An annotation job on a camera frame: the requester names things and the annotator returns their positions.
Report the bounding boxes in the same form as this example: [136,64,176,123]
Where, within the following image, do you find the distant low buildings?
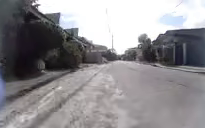
[64,27,109,54]

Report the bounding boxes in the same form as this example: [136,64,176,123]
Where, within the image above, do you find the distant utility pole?
[110,32,115,51]

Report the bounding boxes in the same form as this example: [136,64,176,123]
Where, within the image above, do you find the distant trees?
[103,48,139,62]

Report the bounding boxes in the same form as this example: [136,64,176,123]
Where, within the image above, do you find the dark bushes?
[44,39,84,70]

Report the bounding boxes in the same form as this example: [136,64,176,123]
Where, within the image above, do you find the grey concrete road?
[0,59,205,128]

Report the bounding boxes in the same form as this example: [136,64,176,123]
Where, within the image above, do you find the leafy tree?
[137,33,156,63]

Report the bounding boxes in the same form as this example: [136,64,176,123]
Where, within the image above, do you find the raised grey concrete pavement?
[4,63,94,101]

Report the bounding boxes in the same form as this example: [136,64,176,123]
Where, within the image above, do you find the overgrown dark building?
[0,0,68,81]

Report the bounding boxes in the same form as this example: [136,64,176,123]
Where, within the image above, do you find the grey pavement with kerb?
[146,61,205,77]

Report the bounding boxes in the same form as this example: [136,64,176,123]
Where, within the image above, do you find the dark single-storey building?
[152,27,205,68]

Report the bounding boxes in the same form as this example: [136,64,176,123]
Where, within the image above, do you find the grey low wall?
[84,50,104,65]

